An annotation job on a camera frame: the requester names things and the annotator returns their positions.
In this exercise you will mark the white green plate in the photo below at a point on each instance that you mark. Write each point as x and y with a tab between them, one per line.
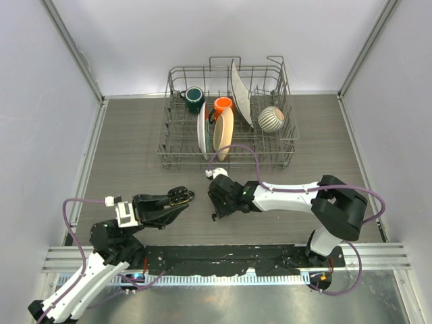
203	131

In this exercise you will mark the black oblong charging case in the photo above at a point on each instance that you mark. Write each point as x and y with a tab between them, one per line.
180	195

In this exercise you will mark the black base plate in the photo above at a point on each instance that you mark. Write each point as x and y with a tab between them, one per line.
231	260

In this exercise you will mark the grey wire dish rack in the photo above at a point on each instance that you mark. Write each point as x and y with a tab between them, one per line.
268	86

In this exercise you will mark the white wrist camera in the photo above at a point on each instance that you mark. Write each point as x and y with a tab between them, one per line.
124	210
211	174

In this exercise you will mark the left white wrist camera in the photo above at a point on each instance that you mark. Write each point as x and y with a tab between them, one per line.
124	210

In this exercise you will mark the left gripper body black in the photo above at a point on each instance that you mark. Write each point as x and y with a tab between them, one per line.
136	214

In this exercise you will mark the dark green mug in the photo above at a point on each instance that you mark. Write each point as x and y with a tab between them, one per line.
194	98

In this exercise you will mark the beige bowl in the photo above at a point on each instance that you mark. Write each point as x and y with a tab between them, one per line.
224	128

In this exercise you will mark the white slotted cable duct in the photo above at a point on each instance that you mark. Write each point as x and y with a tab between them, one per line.
248	279

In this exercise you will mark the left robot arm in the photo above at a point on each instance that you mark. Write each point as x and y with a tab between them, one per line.
115	248

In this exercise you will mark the striped round bowl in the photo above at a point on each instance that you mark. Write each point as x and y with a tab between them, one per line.
271	119

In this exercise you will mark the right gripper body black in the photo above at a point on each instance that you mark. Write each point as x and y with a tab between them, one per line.
223	206

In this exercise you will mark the orange mug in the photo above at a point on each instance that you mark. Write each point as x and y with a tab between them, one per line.
219	106

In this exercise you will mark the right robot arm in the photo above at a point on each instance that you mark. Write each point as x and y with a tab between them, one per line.
340	211

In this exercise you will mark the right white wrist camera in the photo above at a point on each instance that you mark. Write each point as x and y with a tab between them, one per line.
211	174

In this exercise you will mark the white upright plate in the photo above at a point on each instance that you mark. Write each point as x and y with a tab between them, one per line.
241	95

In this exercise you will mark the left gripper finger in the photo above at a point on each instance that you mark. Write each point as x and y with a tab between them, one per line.
160	219
153	201

